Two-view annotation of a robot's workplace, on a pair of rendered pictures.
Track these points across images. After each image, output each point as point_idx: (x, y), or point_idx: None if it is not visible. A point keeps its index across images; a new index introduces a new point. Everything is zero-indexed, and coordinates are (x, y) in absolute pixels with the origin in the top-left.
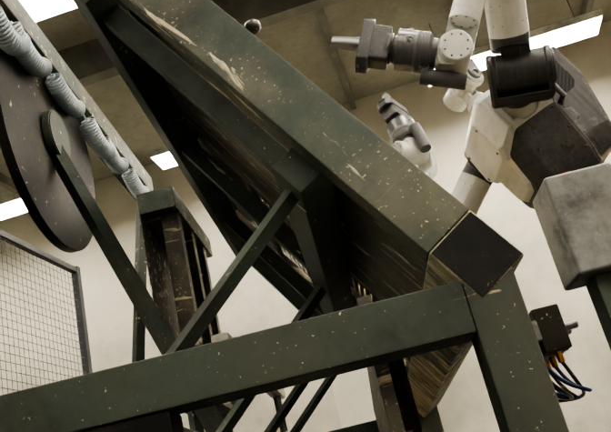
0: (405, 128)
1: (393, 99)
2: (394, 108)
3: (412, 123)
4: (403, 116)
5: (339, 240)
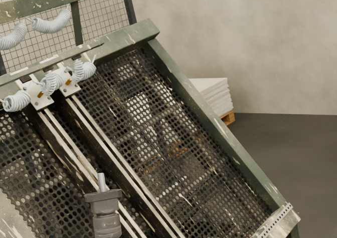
0: (99, 236)
1: (96, 195)
2: (94, 208)
3: (107, 228)
4: (99, 221)
5: None
